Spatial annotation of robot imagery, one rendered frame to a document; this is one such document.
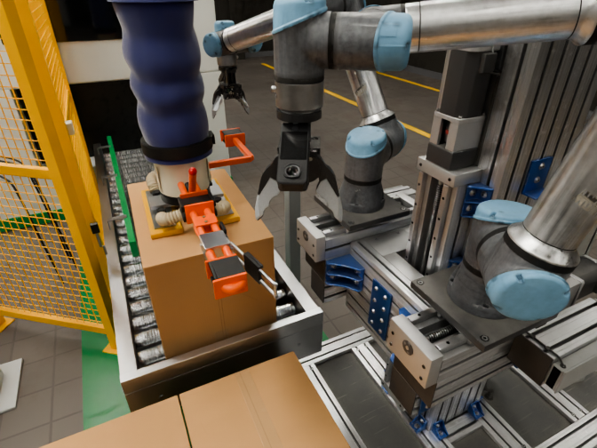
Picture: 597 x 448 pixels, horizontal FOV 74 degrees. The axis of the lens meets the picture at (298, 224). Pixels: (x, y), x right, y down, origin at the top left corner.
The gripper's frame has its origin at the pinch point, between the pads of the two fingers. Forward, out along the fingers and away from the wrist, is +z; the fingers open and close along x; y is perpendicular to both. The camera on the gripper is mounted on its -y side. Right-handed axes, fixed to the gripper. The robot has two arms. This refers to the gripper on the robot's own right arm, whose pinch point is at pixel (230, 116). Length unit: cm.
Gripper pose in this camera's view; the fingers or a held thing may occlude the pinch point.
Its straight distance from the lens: 172.7
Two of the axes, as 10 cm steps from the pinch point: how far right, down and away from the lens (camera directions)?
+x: 9.2, -2.1, 3.4
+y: 4.0, 4.8, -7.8
